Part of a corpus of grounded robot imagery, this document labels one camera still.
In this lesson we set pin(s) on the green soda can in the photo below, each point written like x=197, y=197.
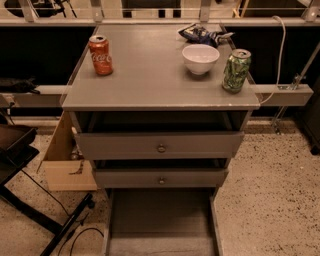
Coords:
x=236, y=70

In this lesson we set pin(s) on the grey bottom drawer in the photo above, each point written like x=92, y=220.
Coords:
x=161, y=222

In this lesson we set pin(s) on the grey drawer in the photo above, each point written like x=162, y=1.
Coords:
x=160, y=178
x=166, y=145
x=161, y=222

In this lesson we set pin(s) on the orange soda can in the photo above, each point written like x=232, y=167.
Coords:
x=101, y=58

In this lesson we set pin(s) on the blue chip bag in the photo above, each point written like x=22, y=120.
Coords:
x=197, y=34

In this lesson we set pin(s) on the white ceramic bowl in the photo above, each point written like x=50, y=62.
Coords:
x=200, y=58

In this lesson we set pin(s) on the cardboard box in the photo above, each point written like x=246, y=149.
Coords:
x=64, y=167

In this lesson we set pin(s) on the grey middle drawer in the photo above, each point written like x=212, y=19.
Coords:
x=160, y=178

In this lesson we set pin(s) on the grey drawer cabinet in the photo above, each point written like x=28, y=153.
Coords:
x=151, y=91

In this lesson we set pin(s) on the grey top drawer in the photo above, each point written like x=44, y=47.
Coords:
x=166, y=145

